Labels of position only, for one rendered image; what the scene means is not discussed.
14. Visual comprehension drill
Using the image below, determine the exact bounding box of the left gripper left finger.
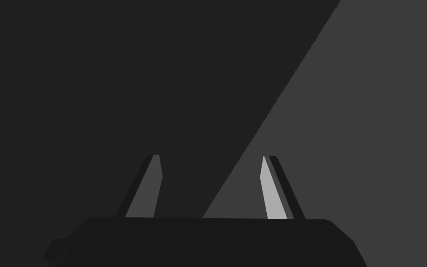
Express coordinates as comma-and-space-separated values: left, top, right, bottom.
115, 154, 163, 219

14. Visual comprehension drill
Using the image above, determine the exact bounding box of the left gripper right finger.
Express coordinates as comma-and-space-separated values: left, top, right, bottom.
259, 155, 306, 220

